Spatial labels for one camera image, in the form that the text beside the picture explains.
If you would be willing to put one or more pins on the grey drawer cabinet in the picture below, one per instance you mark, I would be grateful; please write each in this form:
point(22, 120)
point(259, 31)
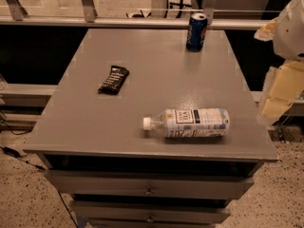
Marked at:
point(84, 130)

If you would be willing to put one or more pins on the metal window railing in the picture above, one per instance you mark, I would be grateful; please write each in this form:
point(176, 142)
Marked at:
point(159, 14)

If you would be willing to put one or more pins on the clear plastic water bottle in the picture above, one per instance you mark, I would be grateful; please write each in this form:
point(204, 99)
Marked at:
point(190, 123)

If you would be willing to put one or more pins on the black rxbar chocolate bar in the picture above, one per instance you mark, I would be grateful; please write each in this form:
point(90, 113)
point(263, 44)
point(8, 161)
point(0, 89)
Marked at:
point(115, 80)

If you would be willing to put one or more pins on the blue pepsi can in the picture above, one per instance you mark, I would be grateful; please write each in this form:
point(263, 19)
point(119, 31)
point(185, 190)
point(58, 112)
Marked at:
point(196, 31)

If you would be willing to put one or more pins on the top grey drawer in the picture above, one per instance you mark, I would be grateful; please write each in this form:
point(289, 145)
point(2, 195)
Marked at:
point(149, 185)

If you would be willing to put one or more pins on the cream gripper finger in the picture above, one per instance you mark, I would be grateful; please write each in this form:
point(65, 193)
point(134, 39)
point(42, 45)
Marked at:
point(281, 88)
point(267, 32)

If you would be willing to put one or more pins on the grey drawer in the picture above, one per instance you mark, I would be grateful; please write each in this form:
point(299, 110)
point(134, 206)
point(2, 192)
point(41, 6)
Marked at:
point(149, 185)
point(148, 212)

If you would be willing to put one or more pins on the middle grey drawer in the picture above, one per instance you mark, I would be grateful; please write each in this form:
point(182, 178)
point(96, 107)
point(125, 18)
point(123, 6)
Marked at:
point(148, 212)

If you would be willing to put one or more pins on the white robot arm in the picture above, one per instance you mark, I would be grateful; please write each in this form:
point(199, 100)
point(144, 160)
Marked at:
point(289, 35)

